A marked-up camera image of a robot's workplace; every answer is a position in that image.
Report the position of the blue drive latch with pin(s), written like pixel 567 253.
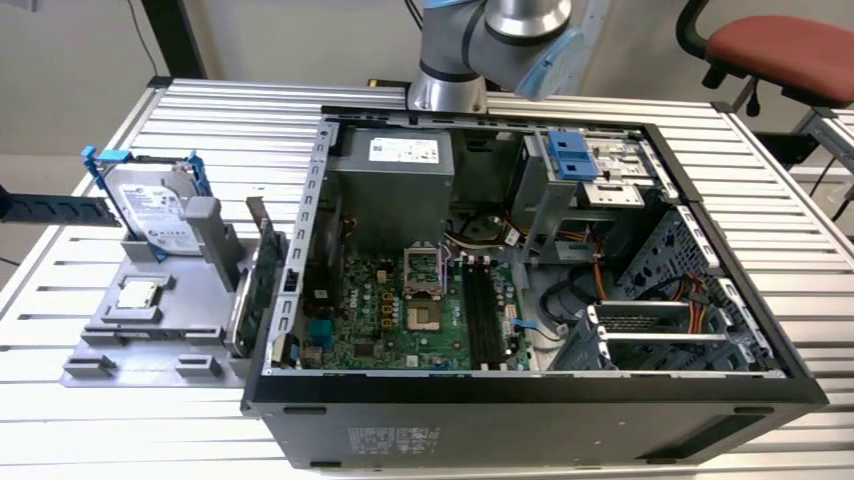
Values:
pixel 568 155

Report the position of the red office chair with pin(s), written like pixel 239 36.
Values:
pixel 780 47

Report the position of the black open PC case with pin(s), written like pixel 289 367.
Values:
pixel 467 425

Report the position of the green motherboard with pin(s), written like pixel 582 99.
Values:
pixel 373 310

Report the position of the grey parts rack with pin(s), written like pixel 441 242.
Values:
pixel 193 295

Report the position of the silver CPU chip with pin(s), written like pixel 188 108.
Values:
pixel 136 296

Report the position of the green graphics card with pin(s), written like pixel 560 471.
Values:
pixel 256 295

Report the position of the CPU socket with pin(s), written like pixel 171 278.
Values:
pixel 424 316

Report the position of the grey power supply unit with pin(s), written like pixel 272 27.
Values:
pixel 393 195

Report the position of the silver drive plate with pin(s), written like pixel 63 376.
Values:
pixel 610 195

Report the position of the black upright post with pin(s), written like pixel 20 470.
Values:
pixel 176 40

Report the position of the hard disk in blue carrier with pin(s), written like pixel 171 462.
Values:
pixel 149 210

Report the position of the black RAM stick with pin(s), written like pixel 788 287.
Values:
pixel 60 210
pixel 149 333

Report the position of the grey metal drive cage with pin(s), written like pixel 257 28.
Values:
pixel 540 210

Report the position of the metal slat side table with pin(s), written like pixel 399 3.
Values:
pixel 827 145

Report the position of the round CPU cooler fan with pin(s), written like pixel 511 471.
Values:
pixel 476 230

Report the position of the yellow black tag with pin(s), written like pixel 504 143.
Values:
pixel 383 83

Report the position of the black RAM slot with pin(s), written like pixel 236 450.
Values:
pixel 494 315
pixel 476 315

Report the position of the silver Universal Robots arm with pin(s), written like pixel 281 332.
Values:
pixel 494 45

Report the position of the grey metal disk bay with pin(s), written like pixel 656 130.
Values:
pixel 660 337

